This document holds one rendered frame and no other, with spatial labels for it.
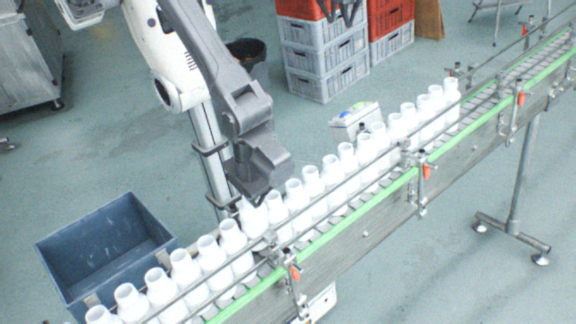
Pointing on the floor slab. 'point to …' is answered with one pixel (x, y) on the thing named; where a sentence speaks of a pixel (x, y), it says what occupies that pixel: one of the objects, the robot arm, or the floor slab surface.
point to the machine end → (28, 56)
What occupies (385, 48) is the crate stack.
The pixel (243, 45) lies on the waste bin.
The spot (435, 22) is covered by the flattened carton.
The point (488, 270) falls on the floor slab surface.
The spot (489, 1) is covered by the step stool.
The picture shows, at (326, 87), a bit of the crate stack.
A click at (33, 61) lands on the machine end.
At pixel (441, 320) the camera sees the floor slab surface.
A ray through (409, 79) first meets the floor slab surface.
